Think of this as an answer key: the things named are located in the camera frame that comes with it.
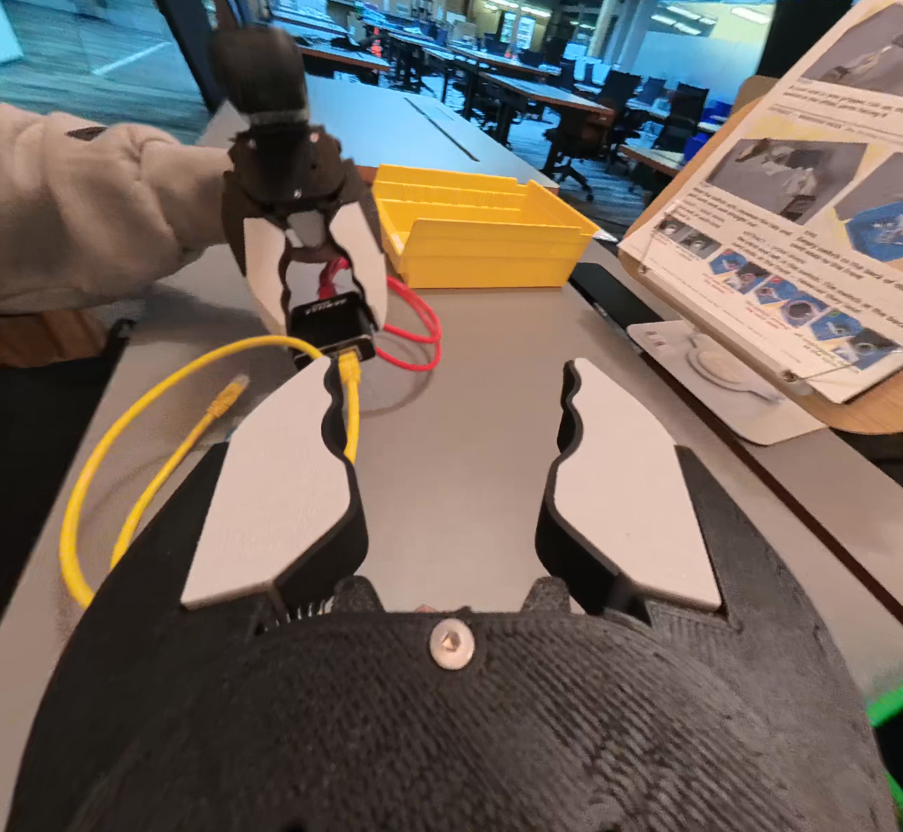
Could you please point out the dark room divider panel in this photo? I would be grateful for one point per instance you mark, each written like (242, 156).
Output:
(183, 21)

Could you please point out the black desk chair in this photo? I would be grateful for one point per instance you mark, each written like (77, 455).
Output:
(42, 458)

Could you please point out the printed instruction sheet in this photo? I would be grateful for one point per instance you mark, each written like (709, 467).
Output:
(776, 225)

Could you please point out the group of black office chairs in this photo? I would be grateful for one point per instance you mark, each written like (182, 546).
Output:
(677, 112)

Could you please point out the white table with wood edge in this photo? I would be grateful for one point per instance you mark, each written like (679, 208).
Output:
(395, 119)

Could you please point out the group of wooden office desks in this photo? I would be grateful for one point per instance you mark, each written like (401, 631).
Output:
(536, 91)

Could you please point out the person's left forearm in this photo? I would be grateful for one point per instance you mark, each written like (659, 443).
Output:
(106, 211)

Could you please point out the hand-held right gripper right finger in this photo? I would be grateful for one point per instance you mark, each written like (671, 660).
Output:
(621, 493)

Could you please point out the yellow plastic bin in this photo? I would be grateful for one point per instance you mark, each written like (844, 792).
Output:
(480, 253)

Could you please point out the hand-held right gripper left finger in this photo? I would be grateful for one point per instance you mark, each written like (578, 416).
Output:
(275, 493)

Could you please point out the black display screen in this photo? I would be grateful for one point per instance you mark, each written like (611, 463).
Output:
(804, 35)

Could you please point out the white stand base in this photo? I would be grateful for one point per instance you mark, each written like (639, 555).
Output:
(769, 423)

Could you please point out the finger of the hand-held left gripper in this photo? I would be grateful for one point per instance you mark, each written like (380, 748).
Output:
(264, 260)
(360, 246)

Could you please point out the black ethernet splitter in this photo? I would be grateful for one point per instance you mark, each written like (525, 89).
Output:
(324, 324)

